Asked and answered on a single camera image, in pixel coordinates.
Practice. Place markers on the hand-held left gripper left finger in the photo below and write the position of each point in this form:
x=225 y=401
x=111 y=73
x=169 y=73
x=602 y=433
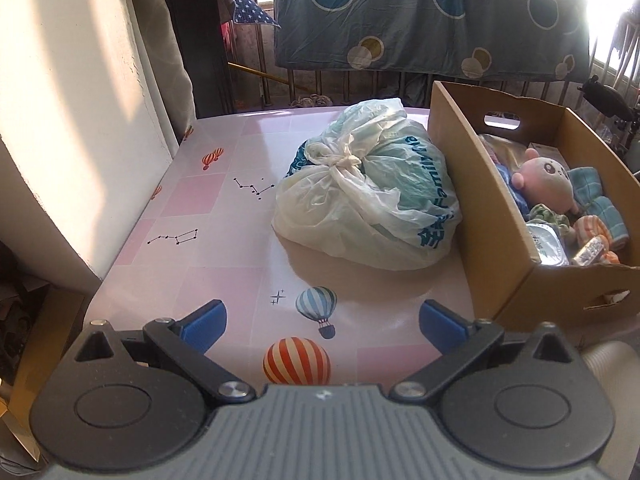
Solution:
x=205 y=322

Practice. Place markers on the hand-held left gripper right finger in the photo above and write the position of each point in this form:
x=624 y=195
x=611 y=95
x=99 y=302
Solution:
x=440 y=325

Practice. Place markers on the white yogurt cup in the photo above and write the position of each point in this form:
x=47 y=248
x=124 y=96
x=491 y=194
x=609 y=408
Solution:
x=547 y=245

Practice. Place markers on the pale green plastic bag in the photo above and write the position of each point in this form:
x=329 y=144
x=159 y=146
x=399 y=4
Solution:
x=350 y=210

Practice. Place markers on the cardboard box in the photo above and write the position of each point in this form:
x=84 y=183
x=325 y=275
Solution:
x=460 y=160

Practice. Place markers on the orange striped plush toy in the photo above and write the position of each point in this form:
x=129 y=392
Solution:
x=592 y=227

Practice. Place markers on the pink balloon print tablecloth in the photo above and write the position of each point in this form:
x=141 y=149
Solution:
x=210 y=240

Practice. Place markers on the green scrunchie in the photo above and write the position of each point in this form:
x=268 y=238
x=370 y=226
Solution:
x=542 y=212

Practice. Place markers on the blue knitted item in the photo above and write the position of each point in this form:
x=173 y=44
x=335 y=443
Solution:
x=510 y=185

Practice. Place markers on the flat brown cardboard sheet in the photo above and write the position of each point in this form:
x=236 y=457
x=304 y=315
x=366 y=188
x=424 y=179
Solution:
x=45 y=360

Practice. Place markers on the small clear wrapper packet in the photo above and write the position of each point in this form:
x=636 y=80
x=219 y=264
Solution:
x=590 y=251

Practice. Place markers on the pink plush toy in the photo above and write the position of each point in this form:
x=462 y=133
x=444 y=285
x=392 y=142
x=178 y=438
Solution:
x=547 y=180

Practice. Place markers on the beige ribbed cloth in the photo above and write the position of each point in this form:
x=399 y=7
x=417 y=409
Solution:
x=615 y=400

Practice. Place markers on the blue plaid towel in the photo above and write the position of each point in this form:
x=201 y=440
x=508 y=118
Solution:
x=600 y=205

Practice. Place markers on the metal railing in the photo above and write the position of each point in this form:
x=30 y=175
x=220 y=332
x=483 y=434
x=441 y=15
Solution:
x=263 y=87

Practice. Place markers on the yellow stick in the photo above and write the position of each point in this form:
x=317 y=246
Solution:
x=255 y=72

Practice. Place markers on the black padded object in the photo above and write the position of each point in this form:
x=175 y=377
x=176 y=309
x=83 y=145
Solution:
x=605 y=97

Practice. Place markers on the beige curtain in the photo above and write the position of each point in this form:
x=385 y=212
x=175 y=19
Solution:
x=160 y=35

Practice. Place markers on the blue blanket with circles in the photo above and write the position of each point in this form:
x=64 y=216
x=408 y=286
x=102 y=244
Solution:
x=400 y=20

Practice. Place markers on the blue star print cloth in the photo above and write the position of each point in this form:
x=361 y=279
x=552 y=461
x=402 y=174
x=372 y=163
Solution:
x=250 y=10

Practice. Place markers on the dark door frame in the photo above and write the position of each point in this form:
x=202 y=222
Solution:
x=200 y=45

